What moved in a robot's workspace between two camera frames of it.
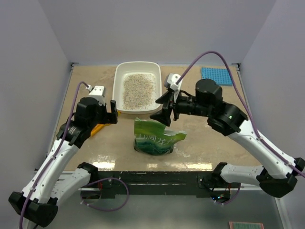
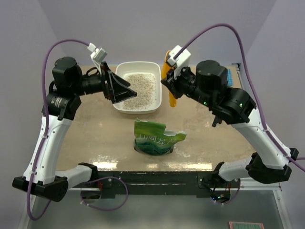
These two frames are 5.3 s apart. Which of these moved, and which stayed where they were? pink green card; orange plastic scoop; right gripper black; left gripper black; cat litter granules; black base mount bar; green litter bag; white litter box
Moved: right gripper black; orange plastic scoop; left gripper black
Stayed: cat litter granules; black base mount bar; pink green card; green litter bag; white litter box
